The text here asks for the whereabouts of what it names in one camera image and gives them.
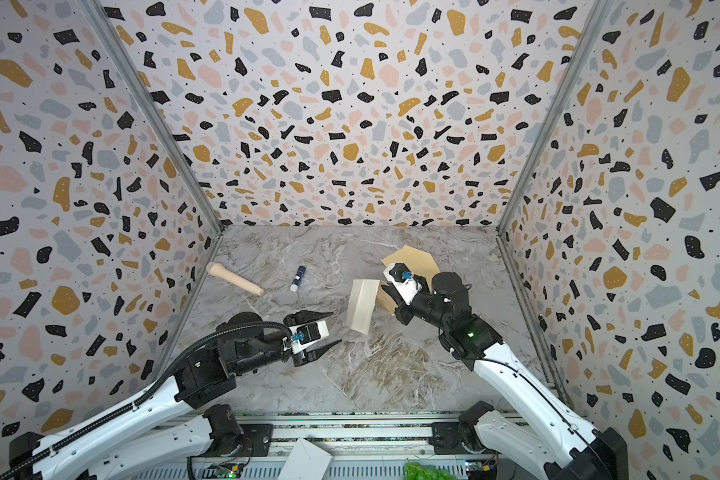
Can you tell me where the yellow paper envelope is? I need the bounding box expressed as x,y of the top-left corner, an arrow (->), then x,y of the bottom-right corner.
377,245 -> 440,313

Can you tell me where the left corner aluminium post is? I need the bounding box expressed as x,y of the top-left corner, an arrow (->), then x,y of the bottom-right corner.
78,1 -> 223,235

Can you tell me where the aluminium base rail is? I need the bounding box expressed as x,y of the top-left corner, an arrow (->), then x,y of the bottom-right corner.
139,410 -> 531,479

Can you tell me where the green plastic bag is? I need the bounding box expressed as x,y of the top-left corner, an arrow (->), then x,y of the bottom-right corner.
403,462 -> 456,480

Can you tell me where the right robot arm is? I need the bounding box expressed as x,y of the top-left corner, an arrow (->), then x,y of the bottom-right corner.
382,263 -> 629,479

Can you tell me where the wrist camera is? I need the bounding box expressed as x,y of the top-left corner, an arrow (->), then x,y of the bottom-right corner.
290,320 -> 329,354
382,263 -> 424,305

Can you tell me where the right corner aluminium post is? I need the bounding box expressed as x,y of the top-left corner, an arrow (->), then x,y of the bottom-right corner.
497,0 -> 613,237

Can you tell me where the cream letter paper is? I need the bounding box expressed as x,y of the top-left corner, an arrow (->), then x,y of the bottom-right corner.
346,279 -> 380,335

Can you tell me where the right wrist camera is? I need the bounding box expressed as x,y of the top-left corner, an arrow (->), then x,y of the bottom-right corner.
382,263 -> 424,305

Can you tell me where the circuit board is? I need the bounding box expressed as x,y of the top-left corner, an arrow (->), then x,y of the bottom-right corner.
201,462 -> 244,480
465,460 -> 498,480

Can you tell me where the white paper sheet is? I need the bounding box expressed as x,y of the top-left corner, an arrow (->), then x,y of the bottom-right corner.
278,438 -> 333,480

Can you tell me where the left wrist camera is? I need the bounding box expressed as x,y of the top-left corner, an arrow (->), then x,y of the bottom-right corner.
290,320 -> 329,354

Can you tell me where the corner aluminium post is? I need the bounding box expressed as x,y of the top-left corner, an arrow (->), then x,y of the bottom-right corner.
78,1 -> 223,235
497,0 -> 613,237

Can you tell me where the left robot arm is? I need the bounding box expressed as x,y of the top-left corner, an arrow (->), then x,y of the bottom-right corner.
2,311 -> 334,479

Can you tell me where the beige wooden stamp handle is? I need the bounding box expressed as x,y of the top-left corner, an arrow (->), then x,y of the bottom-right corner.
206,262 -> 264,296

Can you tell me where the left circuit board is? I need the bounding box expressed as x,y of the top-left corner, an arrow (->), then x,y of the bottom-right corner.
201,462 -> 244,480

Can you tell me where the right circuit board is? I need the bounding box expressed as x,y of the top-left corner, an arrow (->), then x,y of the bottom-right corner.
465,460 -> 498,480

